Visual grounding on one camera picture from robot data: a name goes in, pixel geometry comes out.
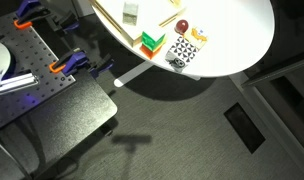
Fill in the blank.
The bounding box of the red ball toy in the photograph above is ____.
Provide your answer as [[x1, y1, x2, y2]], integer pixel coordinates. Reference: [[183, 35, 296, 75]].
[[175, 19, 189, 34]]

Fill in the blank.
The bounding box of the wooden tray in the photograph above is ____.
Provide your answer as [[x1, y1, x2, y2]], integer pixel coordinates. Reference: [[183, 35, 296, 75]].
[[90, 0, 186, 46]]

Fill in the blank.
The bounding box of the white table leg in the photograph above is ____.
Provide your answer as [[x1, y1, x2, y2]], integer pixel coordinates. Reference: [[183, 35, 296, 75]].
[[113, 60, 202, 88]]

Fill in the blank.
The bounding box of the orange block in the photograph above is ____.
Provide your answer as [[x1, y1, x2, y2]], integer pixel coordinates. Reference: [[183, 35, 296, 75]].
[[140, 42, 164, 59]]

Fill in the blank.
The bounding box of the green block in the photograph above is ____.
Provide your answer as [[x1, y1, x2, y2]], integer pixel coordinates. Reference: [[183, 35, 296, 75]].
[[141, 31, 166, 51]]

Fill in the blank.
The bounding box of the black white patterned box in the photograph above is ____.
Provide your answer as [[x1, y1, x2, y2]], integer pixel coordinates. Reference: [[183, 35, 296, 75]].
[[165, 36, 198, 68]]

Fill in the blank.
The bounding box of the orange patterned card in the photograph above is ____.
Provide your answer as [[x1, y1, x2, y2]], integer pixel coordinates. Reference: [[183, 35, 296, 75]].
[[184, 27, 208, 49]]

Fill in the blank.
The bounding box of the round white table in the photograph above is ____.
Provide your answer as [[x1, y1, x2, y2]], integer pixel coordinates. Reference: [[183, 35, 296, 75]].
[[89, 0, 275, 77]]

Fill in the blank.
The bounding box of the lower blue orange clamp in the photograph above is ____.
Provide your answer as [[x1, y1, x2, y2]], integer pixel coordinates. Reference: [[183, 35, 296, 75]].
[[49, 48, 114, 79]]

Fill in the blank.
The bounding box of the blue orange clamp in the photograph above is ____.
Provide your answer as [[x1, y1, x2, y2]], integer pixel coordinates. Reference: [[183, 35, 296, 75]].
[[14, 0, 79, 34], [49, 48, 114, 79]]

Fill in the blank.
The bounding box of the grey cube block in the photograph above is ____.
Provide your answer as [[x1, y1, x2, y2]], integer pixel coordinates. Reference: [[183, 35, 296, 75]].
[[122, 1, 139, 26]]

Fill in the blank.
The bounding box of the black floor hatch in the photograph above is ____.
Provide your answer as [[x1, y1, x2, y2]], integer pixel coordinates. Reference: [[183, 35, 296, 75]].
[[224, 103, 265, 154]]

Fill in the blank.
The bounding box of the black perforated breadboard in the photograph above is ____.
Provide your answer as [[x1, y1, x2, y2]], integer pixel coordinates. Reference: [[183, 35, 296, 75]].
[[0, 13, 75, 129]]

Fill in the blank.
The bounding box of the black cart shelf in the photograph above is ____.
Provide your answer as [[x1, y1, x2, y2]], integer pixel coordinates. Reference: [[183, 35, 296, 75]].
[[0, 71, 117, 179]]

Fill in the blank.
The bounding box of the upper blue orange clamp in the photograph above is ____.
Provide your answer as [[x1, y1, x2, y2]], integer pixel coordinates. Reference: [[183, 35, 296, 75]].
[[14, 0, 79, 34]]

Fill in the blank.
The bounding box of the aluminium extrusion rail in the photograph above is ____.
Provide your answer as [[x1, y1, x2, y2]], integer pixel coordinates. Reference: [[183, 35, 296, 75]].
[[0, 73, 39, 95]]

